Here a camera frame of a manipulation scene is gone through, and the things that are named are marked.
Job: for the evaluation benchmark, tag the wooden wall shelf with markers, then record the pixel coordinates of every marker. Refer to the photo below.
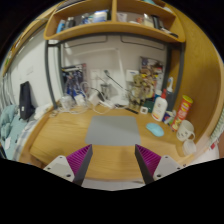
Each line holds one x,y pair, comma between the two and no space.
113,25

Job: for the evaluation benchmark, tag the white mug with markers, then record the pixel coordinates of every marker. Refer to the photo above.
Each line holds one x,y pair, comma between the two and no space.
185,131

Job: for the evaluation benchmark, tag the clear plastic cup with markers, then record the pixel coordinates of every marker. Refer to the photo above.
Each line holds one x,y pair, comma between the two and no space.
189,147

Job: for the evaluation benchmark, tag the white lotion bottle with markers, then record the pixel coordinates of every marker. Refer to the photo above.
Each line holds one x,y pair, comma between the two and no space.
160,107

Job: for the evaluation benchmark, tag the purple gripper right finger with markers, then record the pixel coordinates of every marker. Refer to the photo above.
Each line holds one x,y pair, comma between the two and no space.
147,161

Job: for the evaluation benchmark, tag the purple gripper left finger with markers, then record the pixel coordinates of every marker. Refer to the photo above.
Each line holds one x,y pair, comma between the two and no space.
79,162

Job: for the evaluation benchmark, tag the small white clock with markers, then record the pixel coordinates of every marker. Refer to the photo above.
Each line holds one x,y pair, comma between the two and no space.
143,110

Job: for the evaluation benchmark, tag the groot figurine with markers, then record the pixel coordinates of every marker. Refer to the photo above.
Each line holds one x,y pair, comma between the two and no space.
137,94

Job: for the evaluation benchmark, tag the red chips can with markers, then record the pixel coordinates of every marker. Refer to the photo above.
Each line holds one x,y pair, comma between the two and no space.
182,112

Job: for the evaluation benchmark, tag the black bag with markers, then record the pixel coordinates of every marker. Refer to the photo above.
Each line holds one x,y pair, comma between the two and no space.
25,104

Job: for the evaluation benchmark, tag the teal bedding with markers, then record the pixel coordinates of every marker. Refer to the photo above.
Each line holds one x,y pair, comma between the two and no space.
11,127

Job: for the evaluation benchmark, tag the grey mouse pad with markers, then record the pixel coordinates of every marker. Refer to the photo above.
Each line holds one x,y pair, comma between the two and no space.
113,131

